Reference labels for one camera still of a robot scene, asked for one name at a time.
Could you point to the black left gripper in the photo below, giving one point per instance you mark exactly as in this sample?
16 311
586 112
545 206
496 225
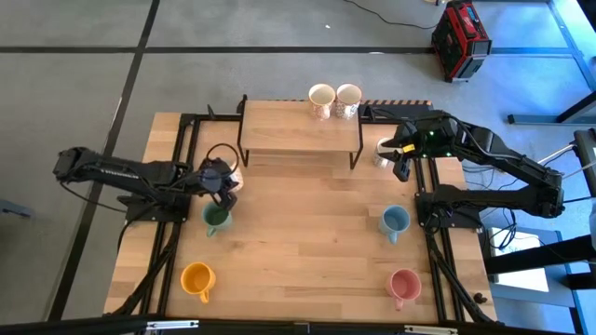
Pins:
213 178

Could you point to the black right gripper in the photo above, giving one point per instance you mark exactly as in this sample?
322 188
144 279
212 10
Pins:
426 137

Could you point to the white mug dark geometric pattern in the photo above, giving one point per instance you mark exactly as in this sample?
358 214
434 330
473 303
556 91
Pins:
238 177

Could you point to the white mug yellow dots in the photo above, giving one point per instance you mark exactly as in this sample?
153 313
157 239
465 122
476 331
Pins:
378 161

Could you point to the green mug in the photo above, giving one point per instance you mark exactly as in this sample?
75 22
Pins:
216 218

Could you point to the blue mug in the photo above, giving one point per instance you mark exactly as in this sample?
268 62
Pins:
395 219

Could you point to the white mug dark speckled pattern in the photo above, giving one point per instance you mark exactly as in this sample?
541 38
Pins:
348 95

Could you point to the white mug orange-red pattern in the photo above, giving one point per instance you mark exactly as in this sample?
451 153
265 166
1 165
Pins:
322 95

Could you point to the pink mug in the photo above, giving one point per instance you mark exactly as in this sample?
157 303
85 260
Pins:
404 285

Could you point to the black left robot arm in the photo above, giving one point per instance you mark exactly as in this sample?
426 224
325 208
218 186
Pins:
121 170

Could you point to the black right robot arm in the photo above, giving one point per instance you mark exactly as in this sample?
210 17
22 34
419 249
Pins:
503 153

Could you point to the black yellow striped bar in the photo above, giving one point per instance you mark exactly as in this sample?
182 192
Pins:
400 102

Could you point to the wooden shelf black metal legs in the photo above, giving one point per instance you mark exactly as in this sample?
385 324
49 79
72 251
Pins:
298 128

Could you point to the red tool case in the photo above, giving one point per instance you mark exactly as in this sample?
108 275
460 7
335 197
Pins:
458 42

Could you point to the black desk foot bar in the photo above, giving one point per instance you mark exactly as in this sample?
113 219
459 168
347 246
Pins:
535 119

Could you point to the black knob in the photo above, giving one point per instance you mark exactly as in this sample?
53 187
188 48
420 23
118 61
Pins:
479 298

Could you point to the black desk beam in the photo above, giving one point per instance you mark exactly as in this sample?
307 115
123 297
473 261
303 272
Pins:
535 256

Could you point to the white box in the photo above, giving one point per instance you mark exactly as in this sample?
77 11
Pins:
517 279

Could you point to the black desk edge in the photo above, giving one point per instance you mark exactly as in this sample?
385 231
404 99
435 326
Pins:
586 153

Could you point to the grey chair base leg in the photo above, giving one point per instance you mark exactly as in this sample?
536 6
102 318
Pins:
14 209

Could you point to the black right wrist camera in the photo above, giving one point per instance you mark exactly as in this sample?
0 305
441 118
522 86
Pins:
402 171

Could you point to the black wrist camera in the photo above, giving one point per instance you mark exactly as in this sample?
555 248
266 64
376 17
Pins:
402 171
228 200

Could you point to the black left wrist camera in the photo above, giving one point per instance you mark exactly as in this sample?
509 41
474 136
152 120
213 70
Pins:
228 200

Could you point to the black left aluminium frame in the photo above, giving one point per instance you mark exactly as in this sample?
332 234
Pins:
153 214

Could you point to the black aluminium frame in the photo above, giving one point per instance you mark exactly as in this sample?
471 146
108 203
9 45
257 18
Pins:
153 214
468 219

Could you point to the black right aluminium frame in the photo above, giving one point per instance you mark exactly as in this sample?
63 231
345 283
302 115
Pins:
468 219

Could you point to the black overhead mount beam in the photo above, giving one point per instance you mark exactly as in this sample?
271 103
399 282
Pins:
279 328

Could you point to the silver metal bracket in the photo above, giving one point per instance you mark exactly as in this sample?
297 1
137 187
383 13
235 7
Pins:
172 325
430 330

